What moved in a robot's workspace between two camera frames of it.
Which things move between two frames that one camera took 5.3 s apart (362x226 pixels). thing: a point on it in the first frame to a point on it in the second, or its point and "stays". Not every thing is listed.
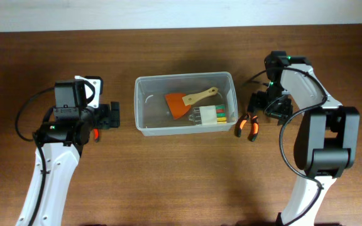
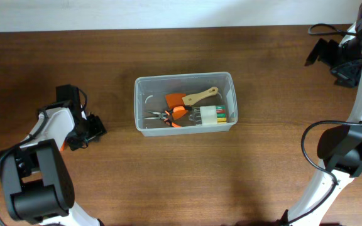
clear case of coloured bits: (208, 115) stays
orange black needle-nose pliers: (255, 126) to (163, 116)
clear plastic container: (185, 103) stays
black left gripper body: (102, 116) to (88, 130)
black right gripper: (281, 114) to (348, 78)
